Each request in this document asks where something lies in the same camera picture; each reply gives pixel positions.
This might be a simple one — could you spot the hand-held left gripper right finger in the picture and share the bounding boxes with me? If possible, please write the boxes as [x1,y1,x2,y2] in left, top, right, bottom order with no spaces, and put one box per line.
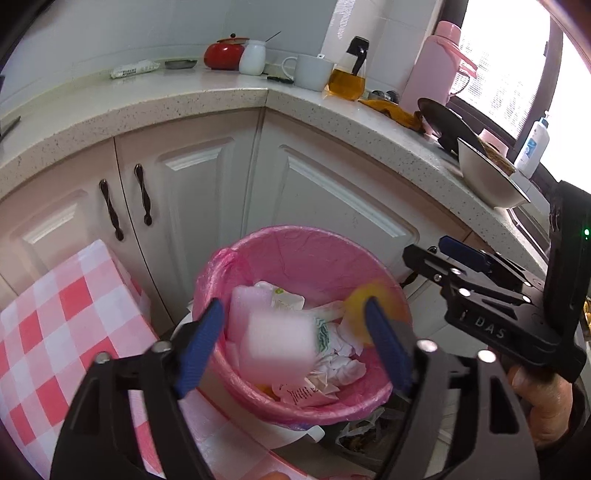
[364,296,541,480]

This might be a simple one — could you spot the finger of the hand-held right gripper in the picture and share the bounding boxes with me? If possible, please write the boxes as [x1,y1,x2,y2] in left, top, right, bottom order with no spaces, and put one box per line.
[438,235,546,297]
[403,244,519,302]

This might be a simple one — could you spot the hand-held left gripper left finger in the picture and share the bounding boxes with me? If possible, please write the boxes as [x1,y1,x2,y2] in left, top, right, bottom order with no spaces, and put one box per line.
[50,298,225,480]

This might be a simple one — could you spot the yellow sponge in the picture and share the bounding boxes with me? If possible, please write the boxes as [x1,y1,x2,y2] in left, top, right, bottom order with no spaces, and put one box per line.
[344,281,395,347]

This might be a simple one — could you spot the paper cup green ornament print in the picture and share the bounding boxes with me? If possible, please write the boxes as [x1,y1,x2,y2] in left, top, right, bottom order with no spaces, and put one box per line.
[309,302,347,358]

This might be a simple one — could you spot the white foam block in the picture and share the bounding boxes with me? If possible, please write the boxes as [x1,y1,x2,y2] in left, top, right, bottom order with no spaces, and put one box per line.
[238,310,317,386]

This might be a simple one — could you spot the paper cup green oval label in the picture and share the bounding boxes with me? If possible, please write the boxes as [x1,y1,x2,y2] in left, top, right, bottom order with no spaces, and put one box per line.
[270,286,305,312]

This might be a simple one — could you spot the pink trash bin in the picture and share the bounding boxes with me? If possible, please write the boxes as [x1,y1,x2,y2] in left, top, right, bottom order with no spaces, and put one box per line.
[191,225,411,428]

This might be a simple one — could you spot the person's right forearm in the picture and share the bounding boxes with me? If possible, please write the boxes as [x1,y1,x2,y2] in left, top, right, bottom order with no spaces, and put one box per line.
[567,383,591,441]

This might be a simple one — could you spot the person's right hand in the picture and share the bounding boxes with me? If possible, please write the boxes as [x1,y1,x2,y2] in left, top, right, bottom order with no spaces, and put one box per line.
[506,364,575,448]

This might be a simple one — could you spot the crumpled thin white plastic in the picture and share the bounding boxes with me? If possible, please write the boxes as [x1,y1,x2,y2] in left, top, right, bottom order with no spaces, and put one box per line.
[337,323,365,356]

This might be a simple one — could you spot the white knotted tissue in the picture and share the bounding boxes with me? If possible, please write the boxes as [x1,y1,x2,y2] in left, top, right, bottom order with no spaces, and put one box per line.
[318,355,368,386]

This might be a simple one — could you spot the white foam sheet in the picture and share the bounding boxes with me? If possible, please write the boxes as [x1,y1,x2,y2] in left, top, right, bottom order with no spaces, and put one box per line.
[229,285,273,344]

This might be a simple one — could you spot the white bowl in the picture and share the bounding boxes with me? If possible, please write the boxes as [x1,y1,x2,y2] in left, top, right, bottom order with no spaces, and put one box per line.
[457,137,532,209]

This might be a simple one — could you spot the printed white paper packet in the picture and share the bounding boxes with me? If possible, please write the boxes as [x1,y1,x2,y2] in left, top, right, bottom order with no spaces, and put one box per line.
[272,383,340,408]

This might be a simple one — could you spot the clear plastic bag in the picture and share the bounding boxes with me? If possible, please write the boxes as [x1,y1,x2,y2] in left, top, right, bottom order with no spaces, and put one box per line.
[335,406,386,460]

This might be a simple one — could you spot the white blue lotion bottle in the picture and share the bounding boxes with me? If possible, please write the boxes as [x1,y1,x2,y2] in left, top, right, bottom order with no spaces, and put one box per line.
[514,111,551,178]

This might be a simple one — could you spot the black pan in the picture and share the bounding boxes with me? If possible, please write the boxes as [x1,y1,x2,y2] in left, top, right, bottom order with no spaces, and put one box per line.
[418,98,483,155]

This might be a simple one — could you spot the yellow cloth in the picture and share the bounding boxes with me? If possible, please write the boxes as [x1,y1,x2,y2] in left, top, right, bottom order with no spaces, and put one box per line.
[360,98,426,132]

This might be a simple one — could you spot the white base cabinet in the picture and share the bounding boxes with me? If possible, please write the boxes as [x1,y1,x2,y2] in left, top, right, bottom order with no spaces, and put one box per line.
[0,108,485,333]

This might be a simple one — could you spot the red white checkered tablecloth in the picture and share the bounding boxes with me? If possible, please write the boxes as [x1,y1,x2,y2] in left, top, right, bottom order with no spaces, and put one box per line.
[0,239,370,480]

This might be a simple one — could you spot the pink thermos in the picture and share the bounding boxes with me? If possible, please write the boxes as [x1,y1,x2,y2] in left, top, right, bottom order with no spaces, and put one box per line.
[401,21,478,116]

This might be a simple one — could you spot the glass oil jug black lid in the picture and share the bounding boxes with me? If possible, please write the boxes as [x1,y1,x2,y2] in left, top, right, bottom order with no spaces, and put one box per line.
[327,36,370,102]

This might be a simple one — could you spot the window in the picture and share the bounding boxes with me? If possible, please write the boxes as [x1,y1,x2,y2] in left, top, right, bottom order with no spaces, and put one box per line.
[450,0,591,204]

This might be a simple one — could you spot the white mug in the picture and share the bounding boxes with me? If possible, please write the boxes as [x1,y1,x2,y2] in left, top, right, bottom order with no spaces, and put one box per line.
[281,54,334,92]

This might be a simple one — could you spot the speckled stone countertop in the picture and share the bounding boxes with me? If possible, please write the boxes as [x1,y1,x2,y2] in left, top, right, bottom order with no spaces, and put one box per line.
[0,62,550,278]

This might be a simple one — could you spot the white ceramic jar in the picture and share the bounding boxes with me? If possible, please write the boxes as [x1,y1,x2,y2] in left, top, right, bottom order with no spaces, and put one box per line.
[239,31,282,76]

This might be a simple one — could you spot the white plastic food packet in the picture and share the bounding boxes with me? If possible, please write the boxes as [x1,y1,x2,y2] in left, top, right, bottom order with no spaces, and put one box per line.
[111,60,160,79]

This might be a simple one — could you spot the red ceramic pot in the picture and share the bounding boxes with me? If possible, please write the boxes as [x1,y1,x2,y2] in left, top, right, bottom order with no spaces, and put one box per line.
[204,33,251,71]

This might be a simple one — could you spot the black cabinet handle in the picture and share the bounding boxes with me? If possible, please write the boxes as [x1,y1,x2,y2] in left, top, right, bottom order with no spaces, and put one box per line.
[98,179,125,241]
[134,163,154,227]

